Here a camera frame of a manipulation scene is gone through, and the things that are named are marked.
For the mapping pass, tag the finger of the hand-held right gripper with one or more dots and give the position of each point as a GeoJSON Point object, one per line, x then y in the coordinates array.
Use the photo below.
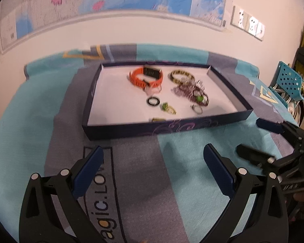
{"type": "Point", "coordinates": [268, 126]}
{"type": "Point", "coordinates": [253, 154]}

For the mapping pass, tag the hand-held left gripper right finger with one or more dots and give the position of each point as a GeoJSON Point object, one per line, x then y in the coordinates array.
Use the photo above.
{"type": "Point", "coordinates": [217, 174]}

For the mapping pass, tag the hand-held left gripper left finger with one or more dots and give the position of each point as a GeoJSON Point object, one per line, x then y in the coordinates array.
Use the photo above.
{"type": "Point", "coordinates": [90, 172]}

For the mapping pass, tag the orange smartwatch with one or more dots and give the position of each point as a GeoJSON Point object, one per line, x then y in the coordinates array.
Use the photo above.
{"type": "Point", "coordinates": [134, 77]}

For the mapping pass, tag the tortoiseshell bangle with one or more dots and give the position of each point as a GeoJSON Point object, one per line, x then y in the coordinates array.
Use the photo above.
{"type": "Point", "coordinates": [173, 79]}

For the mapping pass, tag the blue perforated plastic basket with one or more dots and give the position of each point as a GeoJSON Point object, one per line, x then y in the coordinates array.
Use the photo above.
{"type": "Point", "coordinates": [288, 77]}

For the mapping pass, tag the teal grey printed tablecloth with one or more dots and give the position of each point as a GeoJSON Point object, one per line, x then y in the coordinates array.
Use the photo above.
{"type": "Point", "coordinates": [27, 106]}

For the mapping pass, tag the white wall socket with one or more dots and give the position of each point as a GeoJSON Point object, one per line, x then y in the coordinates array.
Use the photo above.
{"type": "Point", "coordinates": [240, 17]}
{"type": "Point", "coordinates": [252, 24]}

